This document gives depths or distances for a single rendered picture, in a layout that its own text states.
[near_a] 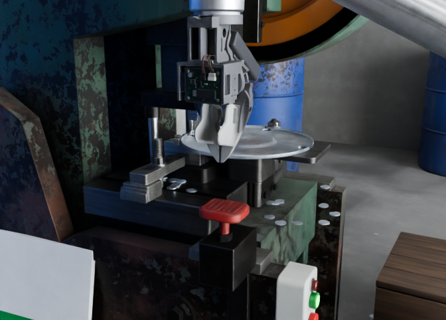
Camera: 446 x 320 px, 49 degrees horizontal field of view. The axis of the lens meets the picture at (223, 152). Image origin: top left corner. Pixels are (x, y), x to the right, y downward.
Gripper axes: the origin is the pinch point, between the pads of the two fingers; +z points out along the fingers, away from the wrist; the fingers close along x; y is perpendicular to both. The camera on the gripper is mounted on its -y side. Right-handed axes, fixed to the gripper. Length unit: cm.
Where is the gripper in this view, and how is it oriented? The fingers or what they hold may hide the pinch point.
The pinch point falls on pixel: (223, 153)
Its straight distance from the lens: 74.6
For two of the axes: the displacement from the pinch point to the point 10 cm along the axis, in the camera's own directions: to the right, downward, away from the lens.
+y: -4.3, 2.3, -8.7
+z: -0.1, 9.7, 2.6
